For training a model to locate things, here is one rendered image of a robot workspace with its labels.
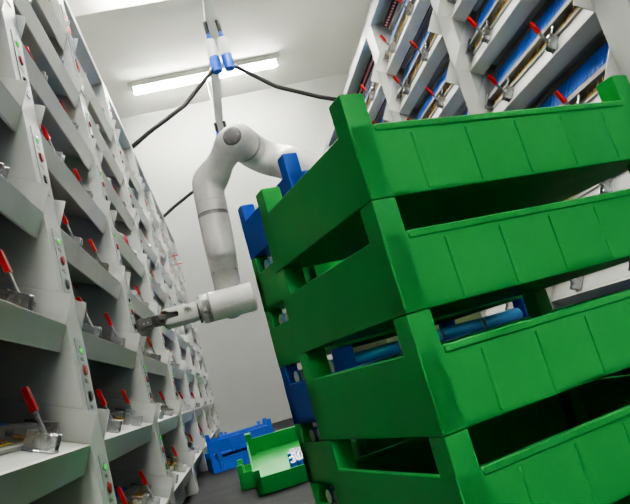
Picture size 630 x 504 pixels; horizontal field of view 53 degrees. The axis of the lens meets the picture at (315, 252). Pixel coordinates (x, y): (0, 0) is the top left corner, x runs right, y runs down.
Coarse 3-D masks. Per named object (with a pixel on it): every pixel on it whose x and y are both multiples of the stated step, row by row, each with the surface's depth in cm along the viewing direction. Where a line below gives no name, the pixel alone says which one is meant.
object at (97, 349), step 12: (84, 312) 111; (84, 336) 113; (96, 336) 122; (120, 336) 169; (132, 336) 169; (96, 348) 123; (108, 348) 134; (120, 348) 146; (132, 348) 169; (96, 360) 125; (108, 360) 135; (120, 360) 148; (132, 360) 164
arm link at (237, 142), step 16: (224, 128) 175; (240, 128) 173; (224, 144) 174; (240, 144) 173; (256, 144) 177; (208, 160) 182; (224, 160) 176; (240, 160) 177; (208, 176) 181; (224, 176) 180; (208, 192) 181; (224, 192) 186; (208, 208) 180; (224, 208) 182
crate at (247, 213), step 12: (288, 156) 76; (288, 168) 75; (300, 168) 76; (288, 180) 75; (252, 204) 92; (240, 216) 92; (252, 216) 88; (252, 228) 89; (252, 240) 89; (264, 240) 85; (252, 252) 90; (264, 252) 89
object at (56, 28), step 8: (32, 0) 168; (40, 0) 164; (48, 0) 169; (40, 8) 165; (48, 8) 170; (40, 16) 175; (48, 16) 171; (56, 16) 176; (48, 24) 173; (56, 24) 177; (64, 24) 187; (48, 32) 183; (56, 32) 178; (64, 32) 184; (64, 40) 185
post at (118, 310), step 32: (64, 64) 184; (64, 96) 182; (64, 160) 178; (96, 160) 183; (96, 192) 177; (64, 224) 174; (96, 256) 173; (96, 288) 171; (96, 320) 169; (128, 320) 170; (96, 384) 166; (128, 384) 167
